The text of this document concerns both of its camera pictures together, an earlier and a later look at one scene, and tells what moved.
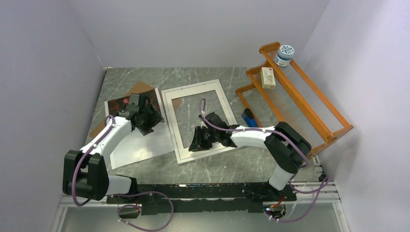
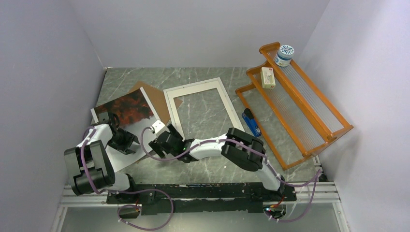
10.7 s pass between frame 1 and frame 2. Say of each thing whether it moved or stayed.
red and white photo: moved
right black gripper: moved
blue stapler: stayed
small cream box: stayed
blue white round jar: stayed
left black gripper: moved
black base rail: stayed
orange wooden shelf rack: stayed
